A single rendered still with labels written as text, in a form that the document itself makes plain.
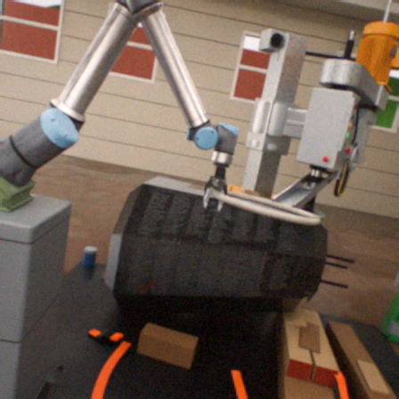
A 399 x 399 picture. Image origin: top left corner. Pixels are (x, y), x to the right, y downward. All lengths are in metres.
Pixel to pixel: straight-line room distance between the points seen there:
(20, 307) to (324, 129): 1.68
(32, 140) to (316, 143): 1.46
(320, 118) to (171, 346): 1.47
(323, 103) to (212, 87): 6.31
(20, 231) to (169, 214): 0.98
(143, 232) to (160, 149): 6.44
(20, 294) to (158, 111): 7.25
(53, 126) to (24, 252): 0.44
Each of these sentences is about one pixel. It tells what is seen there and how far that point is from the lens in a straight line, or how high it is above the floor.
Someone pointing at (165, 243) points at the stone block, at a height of 0.61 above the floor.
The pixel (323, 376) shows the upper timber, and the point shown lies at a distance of 2.12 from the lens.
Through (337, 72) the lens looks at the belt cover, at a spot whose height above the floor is 1.67.
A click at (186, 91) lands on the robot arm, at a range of 1.41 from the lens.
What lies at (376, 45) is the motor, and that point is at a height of 1.99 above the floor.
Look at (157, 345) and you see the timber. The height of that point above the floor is 0.10.
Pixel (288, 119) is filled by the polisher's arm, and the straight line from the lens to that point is 2.99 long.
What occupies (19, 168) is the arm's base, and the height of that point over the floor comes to 1.00.
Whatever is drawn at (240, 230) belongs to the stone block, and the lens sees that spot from 2.09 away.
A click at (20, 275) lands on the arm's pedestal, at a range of 1.39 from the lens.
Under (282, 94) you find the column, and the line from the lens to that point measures 3.06.
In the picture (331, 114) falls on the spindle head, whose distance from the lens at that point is 2.18.
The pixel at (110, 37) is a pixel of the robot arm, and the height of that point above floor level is 1.52.
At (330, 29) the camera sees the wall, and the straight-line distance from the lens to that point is 9.02.
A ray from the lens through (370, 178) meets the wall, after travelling 9.33.
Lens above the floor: 1.28
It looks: 11 degrees down
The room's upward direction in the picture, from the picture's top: 11 degrees clockwise
